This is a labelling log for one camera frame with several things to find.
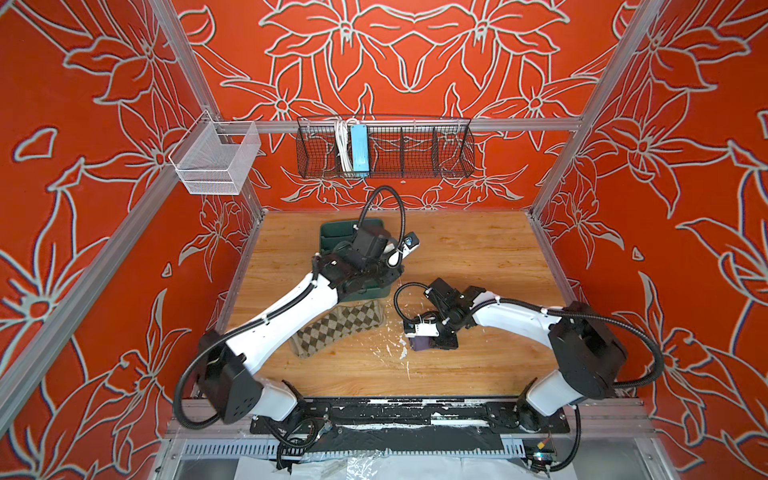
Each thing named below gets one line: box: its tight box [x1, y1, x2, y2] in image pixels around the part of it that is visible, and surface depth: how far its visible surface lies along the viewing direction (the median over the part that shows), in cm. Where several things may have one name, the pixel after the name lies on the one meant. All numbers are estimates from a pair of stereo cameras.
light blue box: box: [350, 124, 369, 177], surface depth 91 cm
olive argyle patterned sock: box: [290, 300, 385, 359], surface depth 89 cm
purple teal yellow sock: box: [409, 336, 433, 352], surface depth 82 cm
